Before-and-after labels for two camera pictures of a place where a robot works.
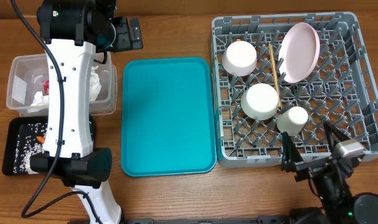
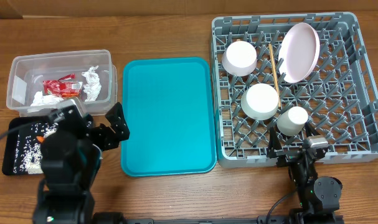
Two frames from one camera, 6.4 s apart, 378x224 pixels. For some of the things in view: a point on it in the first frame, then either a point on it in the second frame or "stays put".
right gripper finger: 334,135 to 310,130
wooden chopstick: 276,76 stays put
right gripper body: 312,169 to 286,158
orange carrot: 40,139 stays put
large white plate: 299,53 stays put
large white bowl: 259,101 stays put
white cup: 292,121 stays put
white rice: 28,144 stays put
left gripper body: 123,37 to 101,139
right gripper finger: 290,153 to 273,142
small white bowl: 240,58 stays put
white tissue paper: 39,99 stays put
